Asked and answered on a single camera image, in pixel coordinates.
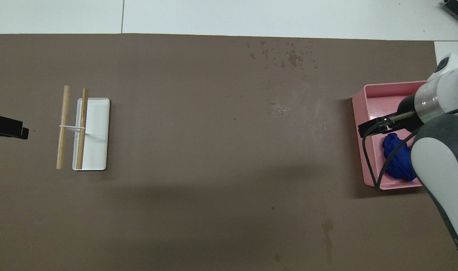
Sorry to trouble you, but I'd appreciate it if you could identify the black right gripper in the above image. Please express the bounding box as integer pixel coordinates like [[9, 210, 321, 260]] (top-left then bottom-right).
[[358, 93, 426, 139]]

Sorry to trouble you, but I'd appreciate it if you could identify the blue cloth towel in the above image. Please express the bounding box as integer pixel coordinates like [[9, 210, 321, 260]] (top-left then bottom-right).
[[382, 132, 418, 182]]

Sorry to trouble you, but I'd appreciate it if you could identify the pink plastic bin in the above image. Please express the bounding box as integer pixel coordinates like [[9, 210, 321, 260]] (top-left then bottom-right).
[[352, 80, 429, 190]]

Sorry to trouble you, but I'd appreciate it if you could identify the wooden dowel rod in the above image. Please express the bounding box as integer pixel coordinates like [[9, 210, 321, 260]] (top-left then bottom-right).
[[56, 85, 71, 169], [76, 88, 89, 170]]

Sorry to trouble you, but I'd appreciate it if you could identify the white rack with wooden bars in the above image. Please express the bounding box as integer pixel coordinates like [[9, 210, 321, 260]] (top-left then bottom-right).
[[59, 98, 111, 171]]

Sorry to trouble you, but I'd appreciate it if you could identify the brown table mat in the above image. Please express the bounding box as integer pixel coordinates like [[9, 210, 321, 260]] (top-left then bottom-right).
[[0, 33, 458, 271]]

